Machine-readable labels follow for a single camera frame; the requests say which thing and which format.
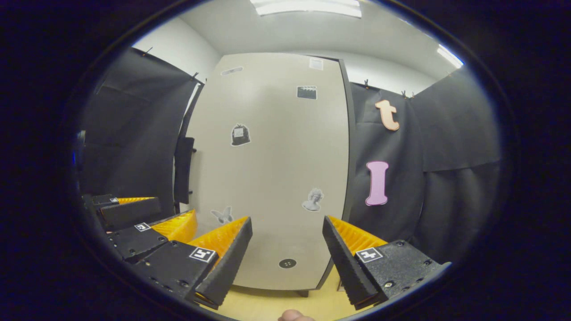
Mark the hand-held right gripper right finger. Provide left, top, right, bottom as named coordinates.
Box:
left=322, top=216, right=451, bottom=311

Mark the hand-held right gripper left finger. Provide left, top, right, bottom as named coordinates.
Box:
left=132, top=216, right=253, bottom=311

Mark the beige cabinet door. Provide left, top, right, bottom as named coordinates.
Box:
left=185, top=53, right=350, bottom=291

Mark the black backdrop cloth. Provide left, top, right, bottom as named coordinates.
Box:
left=78, top=47, right=503, bottom=264

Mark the ceiling light panel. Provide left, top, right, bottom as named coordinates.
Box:
left=436, top=44, right=463, bottom=68
left=249, top=0, right=363, bottom=18

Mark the black cabinet door handle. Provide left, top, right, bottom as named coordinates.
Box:
left=173, top=136, right=197, bottom=206

